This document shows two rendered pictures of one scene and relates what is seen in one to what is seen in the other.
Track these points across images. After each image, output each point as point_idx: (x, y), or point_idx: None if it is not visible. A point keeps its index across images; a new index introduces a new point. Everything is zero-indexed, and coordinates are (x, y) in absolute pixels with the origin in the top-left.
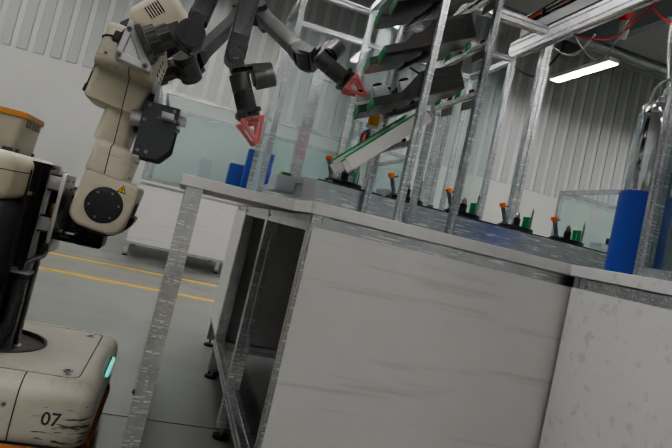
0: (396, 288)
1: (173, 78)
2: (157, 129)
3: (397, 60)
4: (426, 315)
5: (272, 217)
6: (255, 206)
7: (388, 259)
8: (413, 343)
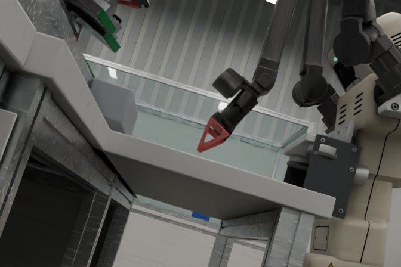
0: (45, 216)
1: (372, 68)
2: (302, 182)
3: None
4: (10, 222)
5: (116, 193)
6: (103, 152)
7: (64, 198)
8: (8, 248)
